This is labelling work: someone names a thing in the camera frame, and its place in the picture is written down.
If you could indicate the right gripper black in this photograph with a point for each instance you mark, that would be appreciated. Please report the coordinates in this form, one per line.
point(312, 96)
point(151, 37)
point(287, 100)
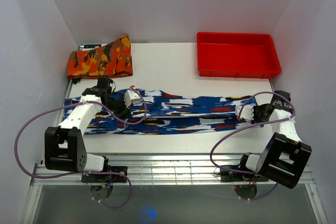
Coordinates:
point(255, 120)

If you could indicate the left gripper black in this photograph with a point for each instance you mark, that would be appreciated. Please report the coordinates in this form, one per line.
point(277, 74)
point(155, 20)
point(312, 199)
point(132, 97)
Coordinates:
point(125, 112)

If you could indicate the blue white red patterned trousers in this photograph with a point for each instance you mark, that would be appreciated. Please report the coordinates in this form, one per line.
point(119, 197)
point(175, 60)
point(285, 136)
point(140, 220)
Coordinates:
point(160, 113)

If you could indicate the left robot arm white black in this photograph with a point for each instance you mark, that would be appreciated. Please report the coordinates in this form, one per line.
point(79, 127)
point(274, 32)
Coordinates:
point(64, 146)

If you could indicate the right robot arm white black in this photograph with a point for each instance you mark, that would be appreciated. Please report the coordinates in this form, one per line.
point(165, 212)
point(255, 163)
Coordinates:
point(285, 156)

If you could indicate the orange camouflage folded trousers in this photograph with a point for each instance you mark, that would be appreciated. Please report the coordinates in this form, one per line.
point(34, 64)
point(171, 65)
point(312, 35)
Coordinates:
point(113, 60)

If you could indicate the small blue white label card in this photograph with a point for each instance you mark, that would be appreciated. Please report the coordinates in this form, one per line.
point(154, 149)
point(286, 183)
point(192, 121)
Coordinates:
point(86, 47)

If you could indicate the red plastic tray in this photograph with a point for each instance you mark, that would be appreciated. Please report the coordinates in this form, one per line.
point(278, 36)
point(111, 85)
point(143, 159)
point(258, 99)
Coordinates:
point(237, 55)

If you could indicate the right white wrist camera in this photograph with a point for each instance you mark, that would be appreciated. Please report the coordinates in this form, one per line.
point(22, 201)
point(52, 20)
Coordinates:
point(245, 112)

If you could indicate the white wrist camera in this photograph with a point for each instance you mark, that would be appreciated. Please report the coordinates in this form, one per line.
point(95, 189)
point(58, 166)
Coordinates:
point(245, 112)
point(131, 97)

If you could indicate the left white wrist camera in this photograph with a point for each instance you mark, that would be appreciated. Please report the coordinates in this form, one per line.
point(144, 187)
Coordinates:
point(131, 97)

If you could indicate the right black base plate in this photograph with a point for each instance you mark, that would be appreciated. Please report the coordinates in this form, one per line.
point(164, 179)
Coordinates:
point(229, 176)

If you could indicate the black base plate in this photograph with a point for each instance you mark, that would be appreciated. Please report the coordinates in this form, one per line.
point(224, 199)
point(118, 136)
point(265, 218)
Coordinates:
point(229, 176)
point(107, 177)

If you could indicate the aluminium rail frame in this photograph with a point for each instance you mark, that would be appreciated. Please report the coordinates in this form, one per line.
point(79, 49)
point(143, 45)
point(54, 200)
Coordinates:
point(175, 158)

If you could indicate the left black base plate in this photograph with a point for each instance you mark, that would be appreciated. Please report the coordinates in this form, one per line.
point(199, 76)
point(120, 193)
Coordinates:
point(107, 177)

